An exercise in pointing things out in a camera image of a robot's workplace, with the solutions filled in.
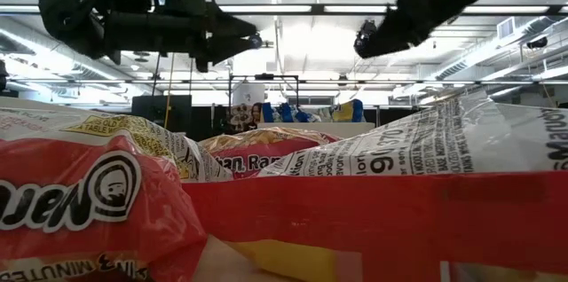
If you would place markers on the person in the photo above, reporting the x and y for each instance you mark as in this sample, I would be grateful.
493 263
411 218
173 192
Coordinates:
256 112

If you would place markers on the white box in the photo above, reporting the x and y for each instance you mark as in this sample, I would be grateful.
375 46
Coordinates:
248 95

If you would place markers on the black overhead camera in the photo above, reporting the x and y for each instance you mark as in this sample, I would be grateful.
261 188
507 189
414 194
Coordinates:
365 29

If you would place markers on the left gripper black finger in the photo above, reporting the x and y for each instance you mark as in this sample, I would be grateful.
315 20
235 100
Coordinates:
226 49
222 25

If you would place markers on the brown circle patterned panel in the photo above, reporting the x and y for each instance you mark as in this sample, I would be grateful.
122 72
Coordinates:
239 115

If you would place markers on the round black ceiling fixture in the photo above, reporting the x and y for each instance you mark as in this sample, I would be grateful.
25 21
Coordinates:
258 41

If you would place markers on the black tube stand frame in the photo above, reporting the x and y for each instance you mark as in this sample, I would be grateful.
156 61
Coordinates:
264 76

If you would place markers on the black ceiling device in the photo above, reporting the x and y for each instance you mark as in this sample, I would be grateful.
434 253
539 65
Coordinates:
537 42

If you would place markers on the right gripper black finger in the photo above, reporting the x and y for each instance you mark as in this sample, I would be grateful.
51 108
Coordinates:
390 36

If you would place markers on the black panel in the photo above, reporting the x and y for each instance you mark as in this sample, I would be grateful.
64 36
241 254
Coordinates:
386 115

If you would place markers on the thin black overhead rail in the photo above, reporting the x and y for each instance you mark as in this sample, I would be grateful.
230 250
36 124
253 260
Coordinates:
310 81

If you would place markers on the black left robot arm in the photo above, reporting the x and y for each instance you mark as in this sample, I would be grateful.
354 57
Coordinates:
66 11

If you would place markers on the overhead rig crossbar with lights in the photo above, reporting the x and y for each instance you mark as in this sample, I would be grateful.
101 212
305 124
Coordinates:
317 9

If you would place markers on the white ceiling vent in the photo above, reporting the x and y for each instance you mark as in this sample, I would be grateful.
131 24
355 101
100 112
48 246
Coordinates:
507 28

